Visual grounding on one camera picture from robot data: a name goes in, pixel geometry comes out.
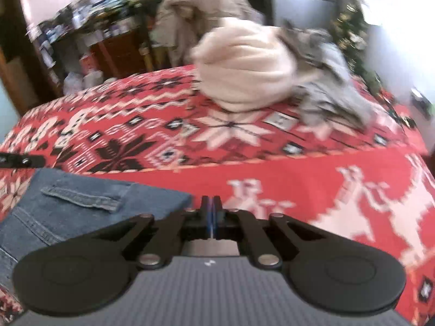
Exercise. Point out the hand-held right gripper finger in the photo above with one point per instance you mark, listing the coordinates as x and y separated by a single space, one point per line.
208 217
215 217

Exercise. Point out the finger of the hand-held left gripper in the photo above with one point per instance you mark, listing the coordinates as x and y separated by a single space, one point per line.
23 161

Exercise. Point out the blue denim shorts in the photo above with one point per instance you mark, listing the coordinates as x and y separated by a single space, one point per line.
85 217

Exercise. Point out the printed white plastic bag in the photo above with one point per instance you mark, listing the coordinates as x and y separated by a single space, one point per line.
73 81

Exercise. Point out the red patterned blanket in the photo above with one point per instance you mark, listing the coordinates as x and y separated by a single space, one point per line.
306 169

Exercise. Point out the plain white plastic bag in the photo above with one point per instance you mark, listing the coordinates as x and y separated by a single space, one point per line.
94 78

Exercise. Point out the brown wooden dresser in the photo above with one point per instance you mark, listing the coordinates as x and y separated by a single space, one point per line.
119 51

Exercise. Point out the white fleece garment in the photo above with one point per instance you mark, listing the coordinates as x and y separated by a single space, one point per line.
244 68

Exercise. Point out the cluttered storage shelf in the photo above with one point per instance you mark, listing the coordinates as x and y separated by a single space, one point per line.
85 13

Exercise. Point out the grey striped garment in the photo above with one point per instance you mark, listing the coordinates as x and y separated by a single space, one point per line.
333 91

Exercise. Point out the beige padded jacket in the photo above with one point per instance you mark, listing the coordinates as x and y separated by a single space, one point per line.
190 10

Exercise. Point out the silver refrigerator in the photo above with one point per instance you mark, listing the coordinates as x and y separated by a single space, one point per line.
302 6

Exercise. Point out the small Christmas tree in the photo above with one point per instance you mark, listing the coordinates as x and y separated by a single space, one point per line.
350 30

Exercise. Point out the wooden door frame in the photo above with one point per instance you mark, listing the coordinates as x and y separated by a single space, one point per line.
13 40

